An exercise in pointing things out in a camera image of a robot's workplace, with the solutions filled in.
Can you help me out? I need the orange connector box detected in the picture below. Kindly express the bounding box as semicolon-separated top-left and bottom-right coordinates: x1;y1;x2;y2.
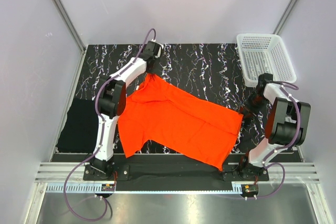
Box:
242;184;259;195
101;184;116;191

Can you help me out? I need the right orange connector box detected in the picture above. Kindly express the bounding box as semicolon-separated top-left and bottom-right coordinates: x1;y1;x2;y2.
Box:
242;184;259;195

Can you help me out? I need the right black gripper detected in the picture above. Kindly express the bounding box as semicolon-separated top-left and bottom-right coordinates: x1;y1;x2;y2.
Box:
239;91;268;118

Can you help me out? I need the aluminium frame rail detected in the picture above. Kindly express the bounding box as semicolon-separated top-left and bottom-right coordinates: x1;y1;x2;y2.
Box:
35;162;320;184

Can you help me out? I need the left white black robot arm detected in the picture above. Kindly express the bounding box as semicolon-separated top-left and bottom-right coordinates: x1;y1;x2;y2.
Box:
90;40;164;180

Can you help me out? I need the left orange connector box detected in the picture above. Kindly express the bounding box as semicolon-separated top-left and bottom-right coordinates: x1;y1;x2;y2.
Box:
101;184;116;191

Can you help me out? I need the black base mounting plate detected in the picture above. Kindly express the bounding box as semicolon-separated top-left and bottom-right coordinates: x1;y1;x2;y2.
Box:
83;154;269;182

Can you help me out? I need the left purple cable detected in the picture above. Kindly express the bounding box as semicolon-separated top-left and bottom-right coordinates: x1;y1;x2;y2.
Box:
62;28;157;220

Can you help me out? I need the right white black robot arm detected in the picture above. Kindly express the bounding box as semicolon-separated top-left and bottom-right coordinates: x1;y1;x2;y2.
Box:
237;73;311;180

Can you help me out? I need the white plastic basket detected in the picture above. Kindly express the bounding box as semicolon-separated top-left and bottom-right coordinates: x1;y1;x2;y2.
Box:
236;33;297;88

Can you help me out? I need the folded black t-shirt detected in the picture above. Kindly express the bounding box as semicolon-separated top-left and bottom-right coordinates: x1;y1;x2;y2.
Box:
56;98;98;153

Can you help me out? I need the orange t-shirt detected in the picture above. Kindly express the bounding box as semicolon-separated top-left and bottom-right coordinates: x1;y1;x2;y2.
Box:
118;74;243;170

